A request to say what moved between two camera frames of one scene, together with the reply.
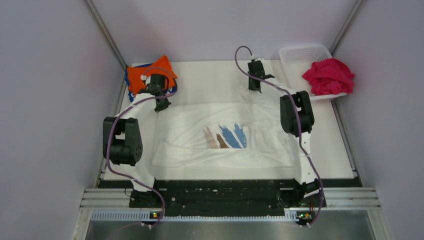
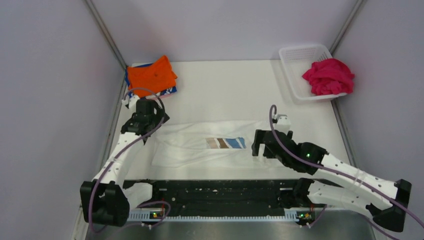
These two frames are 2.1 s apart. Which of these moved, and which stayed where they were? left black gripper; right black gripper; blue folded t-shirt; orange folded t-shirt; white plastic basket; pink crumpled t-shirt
Moved: left black gripper; right black gripper
Stayed: white plastic basket; blue folded t-shirt; orange folded t-shirt; pink crumpled t-shirt
